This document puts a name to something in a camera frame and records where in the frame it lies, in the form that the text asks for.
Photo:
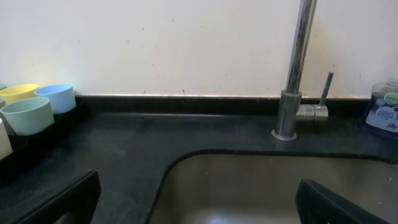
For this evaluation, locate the steel sink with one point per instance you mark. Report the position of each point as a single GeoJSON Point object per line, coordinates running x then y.
{"type": "Point", "coordinates": [248, 186]}

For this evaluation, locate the blue cup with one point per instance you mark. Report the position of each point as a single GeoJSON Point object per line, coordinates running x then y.
{"type": "Point", "coordinates": [57, 98]}

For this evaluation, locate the white cup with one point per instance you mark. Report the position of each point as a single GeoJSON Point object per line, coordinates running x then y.
{"type": "Point", "coordinates": [4, 140]}

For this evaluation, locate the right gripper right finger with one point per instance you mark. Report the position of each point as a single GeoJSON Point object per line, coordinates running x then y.
{"type": "Point", "coordinates": [320, 208]}

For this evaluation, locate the green cup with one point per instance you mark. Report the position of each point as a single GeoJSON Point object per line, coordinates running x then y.
{"type": "Point", "coordinates": [29, 116]}
{"type": "Point", "coordinates": [2, 86]}

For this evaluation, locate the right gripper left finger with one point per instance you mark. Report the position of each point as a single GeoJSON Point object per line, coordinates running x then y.
{"type": "Point", "coordinates": [84, 193]}

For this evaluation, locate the black tray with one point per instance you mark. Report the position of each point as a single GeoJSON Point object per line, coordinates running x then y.
{"type": "Point", "coordinates": [37, 146]}

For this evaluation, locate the yellow cup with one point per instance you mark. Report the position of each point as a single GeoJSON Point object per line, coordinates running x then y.
{"type": "Point", "coordinates": [17, 91]}

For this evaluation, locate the steel tap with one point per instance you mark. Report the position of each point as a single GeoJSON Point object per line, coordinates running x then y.
{"type": "Point", "coordinates": [287, 115]}

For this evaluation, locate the blue soap bottle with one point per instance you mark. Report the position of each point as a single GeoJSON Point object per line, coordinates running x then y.
{"type": "Point", "coordinates": [382, 115]}

